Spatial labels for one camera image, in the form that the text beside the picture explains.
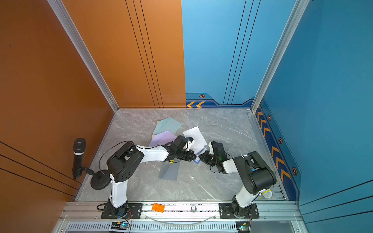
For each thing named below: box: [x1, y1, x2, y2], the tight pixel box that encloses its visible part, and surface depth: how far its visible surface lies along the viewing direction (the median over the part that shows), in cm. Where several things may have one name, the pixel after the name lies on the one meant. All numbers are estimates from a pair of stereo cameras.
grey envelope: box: [158, 157, 180, 181], surface depth 89 cm
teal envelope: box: [152, 116, 183, 135], surface depth 111 cm
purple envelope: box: [149, 130, 178, 147], surface depth 104 cm
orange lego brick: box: [151, 202, 166, 214], surface depth 76 cm
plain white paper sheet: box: [182, 126, 208, 150], surface depth 106 cm
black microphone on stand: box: [72, 137, 112, 190], surface depth 68 cm
